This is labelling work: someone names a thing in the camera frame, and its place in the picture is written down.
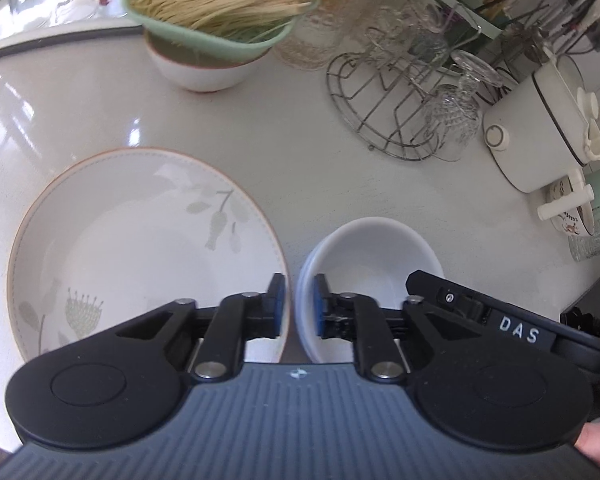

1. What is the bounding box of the brown-rimmed leaf print plate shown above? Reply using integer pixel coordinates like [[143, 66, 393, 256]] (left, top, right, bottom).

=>
[[7, 147, 292, 367]]

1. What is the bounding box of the textured clear glass jar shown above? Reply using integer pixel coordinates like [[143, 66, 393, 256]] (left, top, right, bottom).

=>
[[274, 7, 344, 70]]

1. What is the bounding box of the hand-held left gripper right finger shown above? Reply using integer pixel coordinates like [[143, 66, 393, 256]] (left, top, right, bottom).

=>
[[313, 273, 481, 384]]

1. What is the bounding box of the cut glass cup on rack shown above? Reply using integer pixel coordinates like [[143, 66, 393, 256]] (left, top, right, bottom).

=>
[[422, 82, 483, 162]]

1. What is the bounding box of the row of hanging kitchen utensils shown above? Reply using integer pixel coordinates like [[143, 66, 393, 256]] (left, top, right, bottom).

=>
[[505, 0, 600, 57]]

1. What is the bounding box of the white bowl with brown rim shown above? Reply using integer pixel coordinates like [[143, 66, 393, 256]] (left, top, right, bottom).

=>
[[144, 35, 272, 94]]

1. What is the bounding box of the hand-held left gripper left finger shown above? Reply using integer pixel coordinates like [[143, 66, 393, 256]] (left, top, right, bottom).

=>
[[114, 273, 288, 384]]

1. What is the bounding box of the white enamel pot with lid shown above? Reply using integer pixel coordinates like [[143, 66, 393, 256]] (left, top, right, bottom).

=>
[[482, 52, 600, 194]]

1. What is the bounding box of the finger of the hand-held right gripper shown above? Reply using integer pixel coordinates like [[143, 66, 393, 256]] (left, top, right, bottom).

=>
[[405, 270, 493, 322]]

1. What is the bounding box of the white chopstick holder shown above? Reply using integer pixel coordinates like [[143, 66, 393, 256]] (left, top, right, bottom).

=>
[[432, 0, 507, 42]]

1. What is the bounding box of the patterned white mug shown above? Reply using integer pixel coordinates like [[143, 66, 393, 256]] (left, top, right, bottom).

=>
[[537, 167, 597, 237]]

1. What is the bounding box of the metal wire cup rack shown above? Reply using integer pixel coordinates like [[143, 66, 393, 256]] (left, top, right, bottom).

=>
[[326, 35, 482, 162]]

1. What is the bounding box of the white drip tray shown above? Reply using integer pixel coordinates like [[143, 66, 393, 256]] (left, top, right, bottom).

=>
[[0, 0, 144, 57]]

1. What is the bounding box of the green bowl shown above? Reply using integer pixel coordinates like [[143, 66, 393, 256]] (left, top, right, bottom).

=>
[[120, 0, 322, 67]]

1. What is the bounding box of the clear stemmed glass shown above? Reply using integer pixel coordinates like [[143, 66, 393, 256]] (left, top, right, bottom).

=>
[[450, 50, 505, 89]]

